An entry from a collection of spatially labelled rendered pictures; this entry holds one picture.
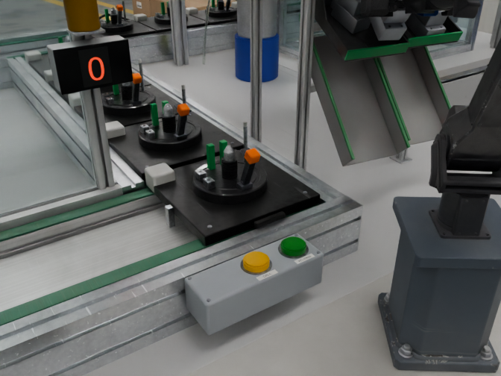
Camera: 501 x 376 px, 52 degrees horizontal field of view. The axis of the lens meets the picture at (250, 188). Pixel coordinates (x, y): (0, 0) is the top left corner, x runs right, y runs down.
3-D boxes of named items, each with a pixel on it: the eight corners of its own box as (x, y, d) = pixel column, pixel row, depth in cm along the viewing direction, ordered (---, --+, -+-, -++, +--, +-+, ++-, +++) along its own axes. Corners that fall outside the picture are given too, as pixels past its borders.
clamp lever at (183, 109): (186, 135, 110) (190, 108, 105) (177, 137, 109) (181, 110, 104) (178, 124, 112) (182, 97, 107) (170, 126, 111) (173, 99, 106)
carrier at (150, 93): (192, 117, 131) (189, 69, 125) (100, 139, 120) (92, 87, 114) (153, 91, 149) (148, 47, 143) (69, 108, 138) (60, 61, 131)
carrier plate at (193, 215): (320, 203, 95) (320, 193, 94) (205, 246, 84) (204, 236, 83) (248, 155, 113) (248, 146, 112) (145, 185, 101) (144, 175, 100)
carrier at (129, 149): (244, 152, 114) (244, 98, 107) (142, 182, 102) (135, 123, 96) (193, 118, 131) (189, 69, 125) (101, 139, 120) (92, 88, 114)
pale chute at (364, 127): (398, 154, 104) (410, 146, 100) (341, 167, 100) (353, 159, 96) (353, 33, 110) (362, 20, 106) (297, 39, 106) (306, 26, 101)
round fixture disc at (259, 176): (282, 190, 95) (282, 180, 94) (216, 212, 89) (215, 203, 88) (241, 161, 106) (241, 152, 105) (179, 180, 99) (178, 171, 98)
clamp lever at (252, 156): (252, 184, 92) (261, 154, 86) (242, 188, 91) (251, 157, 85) (241, 171, 94) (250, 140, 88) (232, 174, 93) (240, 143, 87)
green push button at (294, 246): (311, 255, 81) (312, 245, 80) (290, 264, 79) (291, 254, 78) (295, 243, 84) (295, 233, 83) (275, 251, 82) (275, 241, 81)
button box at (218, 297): (322, 283, 84) (324, 252, 80) (208, 336, 74) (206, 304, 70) (295, 260, 89) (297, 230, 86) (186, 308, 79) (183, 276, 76)
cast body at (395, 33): (399, 40, 92) (419, 11, 86) (378, 41, 91) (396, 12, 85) (384, 4, 95) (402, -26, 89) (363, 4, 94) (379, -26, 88)
